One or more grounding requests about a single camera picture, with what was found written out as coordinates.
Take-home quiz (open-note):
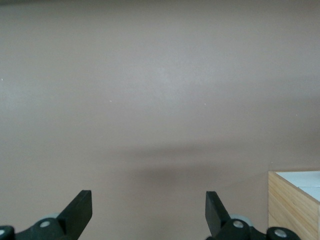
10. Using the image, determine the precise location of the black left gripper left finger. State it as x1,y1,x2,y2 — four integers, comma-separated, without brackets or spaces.
0,190,93,240

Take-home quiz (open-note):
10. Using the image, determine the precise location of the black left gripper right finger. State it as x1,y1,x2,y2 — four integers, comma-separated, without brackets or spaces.
204,191,301,240

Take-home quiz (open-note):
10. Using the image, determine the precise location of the wooden drawer white front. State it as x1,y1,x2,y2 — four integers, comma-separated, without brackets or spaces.
274,171,320,203

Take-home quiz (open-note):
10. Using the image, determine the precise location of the light wooden drawer cabinet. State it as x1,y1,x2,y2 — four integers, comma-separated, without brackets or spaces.
267,170,320,240

